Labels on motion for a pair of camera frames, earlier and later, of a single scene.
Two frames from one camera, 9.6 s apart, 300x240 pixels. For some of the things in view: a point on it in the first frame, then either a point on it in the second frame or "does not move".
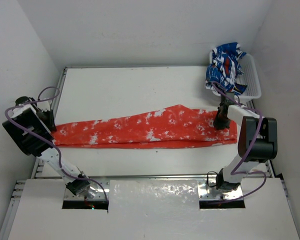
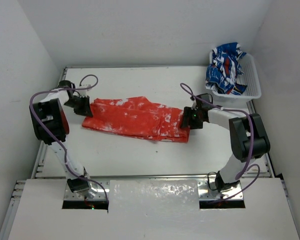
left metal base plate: [94, 192] does not move
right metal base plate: [207, 190] does not move
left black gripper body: [50, 121] to [82, 105]
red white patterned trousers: [178, 125] to [136, 115]
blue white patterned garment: [225, 69] does not move
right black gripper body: [221, 121] to [191, 118]
